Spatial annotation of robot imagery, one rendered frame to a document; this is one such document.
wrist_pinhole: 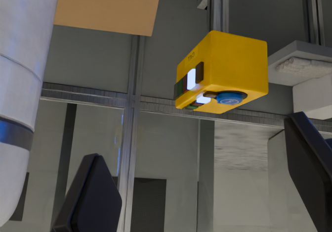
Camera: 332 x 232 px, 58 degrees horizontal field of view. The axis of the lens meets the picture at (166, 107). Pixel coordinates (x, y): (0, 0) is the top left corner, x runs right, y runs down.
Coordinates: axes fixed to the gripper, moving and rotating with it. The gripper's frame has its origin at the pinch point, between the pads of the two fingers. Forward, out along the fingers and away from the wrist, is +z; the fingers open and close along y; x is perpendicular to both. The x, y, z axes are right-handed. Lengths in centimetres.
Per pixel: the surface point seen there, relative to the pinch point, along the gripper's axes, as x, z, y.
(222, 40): -5.8, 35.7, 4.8
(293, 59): -26, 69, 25
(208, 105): -17.8, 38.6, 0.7
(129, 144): -38, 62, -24
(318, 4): -20, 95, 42
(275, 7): -22, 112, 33
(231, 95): -13.5, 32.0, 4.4
